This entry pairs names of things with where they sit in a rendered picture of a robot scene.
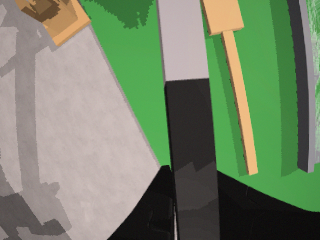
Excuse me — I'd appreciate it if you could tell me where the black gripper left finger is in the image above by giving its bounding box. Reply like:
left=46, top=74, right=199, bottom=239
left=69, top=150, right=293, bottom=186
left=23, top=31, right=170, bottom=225
left=108, top=165, right=175, bottom=240

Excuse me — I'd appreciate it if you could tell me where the red and grey golf putter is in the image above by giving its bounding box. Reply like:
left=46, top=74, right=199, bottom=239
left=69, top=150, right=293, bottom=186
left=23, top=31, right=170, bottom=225
left=155, top=0, right=220, bottom=240

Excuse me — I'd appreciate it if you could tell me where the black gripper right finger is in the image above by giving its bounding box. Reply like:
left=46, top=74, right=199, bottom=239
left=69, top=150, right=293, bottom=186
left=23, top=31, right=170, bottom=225
left=217, top=171, right=320, bottom=240

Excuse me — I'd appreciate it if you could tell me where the green putting mat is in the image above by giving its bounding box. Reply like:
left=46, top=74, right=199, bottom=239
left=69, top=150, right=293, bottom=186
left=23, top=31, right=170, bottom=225
left=80, top=0, right=320, bottom=212

